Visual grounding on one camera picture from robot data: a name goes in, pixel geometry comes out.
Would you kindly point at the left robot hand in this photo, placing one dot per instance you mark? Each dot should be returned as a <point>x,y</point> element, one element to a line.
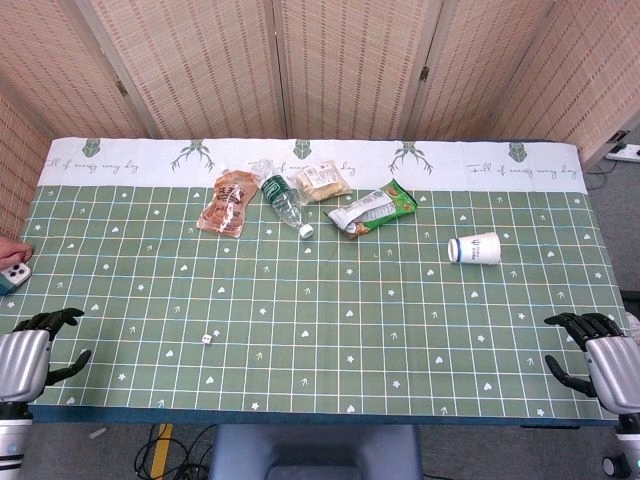
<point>22,357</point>

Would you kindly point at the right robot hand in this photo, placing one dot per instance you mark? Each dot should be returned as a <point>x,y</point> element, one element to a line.
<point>607,365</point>

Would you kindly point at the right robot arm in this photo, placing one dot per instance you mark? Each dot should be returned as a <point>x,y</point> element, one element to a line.
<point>629,440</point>

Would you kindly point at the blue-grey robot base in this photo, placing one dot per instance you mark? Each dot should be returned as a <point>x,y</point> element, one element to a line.
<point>314,452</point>

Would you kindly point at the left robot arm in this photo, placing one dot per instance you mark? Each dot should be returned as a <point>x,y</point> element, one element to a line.
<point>10,435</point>

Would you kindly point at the smartphone in teal case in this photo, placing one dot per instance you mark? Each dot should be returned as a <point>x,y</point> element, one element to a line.
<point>11,277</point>

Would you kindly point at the person's hand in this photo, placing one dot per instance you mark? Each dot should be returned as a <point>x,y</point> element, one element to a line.
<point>12,251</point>

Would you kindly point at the yellow floor tape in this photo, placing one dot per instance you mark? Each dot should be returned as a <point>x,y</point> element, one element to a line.
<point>161,451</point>

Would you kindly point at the white paper cup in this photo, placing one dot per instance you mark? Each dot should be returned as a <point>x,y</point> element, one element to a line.
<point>475,248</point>

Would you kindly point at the white power strip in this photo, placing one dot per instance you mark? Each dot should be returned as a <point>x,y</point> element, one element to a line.
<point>624,151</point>

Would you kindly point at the orange sauce pouch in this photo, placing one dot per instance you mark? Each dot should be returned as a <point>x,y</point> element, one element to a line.
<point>225,205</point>

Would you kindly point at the green and silver snack bag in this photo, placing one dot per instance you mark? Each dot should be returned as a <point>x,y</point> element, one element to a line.
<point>372,210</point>

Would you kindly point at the green grid tablecloth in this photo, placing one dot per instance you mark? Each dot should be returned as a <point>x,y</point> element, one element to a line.
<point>320,310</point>

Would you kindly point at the clear plastic water bottle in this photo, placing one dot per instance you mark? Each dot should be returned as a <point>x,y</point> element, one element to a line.
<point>282,200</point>

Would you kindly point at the clear bag of biscuits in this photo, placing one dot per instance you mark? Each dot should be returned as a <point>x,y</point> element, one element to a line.
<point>321,181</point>

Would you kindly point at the woven folding screen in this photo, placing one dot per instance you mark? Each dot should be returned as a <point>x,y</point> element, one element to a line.
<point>320,65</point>

